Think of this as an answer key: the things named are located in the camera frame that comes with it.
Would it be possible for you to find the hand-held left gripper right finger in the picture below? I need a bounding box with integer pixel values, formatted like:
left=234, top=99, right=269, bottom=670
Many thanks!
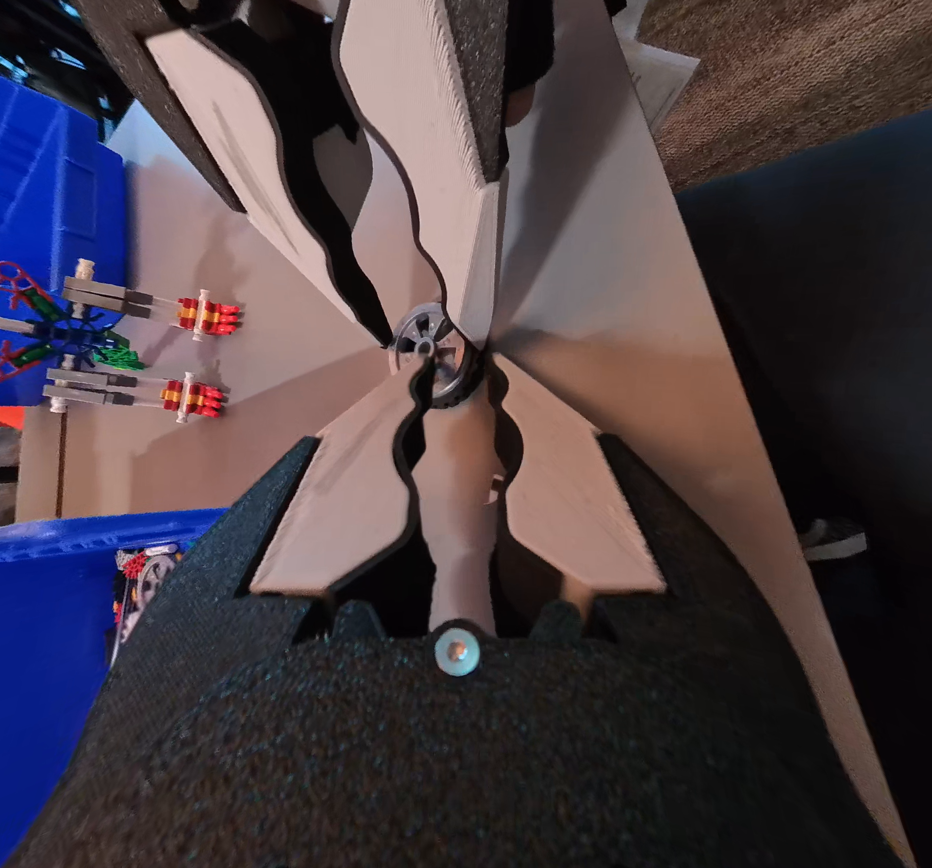
left=486, top=357, right=667, bottom=639

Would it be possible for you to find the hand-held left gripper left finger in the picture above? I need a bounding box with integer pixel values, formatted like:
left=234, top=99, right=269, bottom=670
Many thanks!
left=250, top=357, right=434, bottom=637

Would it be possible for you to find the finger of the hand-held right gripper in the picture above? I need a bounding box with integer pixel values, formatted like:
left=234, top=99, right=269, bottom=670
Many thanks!
left=144, top=23, right=398, bottom=348
left=330, top=0, right=507, bottom=343

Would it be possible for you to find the black rubber toy tyre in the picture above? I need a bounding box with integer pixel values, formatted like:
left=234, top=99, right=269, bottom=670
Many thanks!
left=389, top=302, right=485, bottom=414

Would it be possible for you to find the grey toy wheel hub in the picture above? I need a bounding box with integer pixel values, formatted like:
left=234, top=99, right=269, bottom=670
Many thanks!
left=391, top=302, right=467, bottom=403

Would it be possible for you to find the pile of colourful toy pieces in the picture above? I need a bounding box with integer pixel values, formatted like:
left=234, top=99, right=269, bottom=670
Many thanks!
left=109, top=544, right=183, bottom=665

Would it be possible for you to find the colourful construction toy model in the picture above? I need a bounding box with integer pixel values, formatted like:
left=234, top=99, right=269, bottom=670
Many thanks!
left=0, top=256, right=241, bottom=425

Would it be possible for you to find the blue plastic parts bin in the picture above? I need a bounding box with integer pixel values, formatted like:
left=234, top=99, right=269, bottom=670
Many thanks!
left=0, top=509, right=230, bottom=840

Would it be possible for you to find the person's right hand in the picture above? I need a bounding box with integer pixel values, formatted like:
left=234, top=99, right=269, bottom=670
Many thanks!
left=507, top=74, right=543, bottom=128

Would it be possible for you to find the white table leg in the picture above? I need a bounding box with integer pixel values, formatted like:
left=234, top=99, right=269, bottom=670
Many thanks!
left=615, top=38, right=701, bottom=137

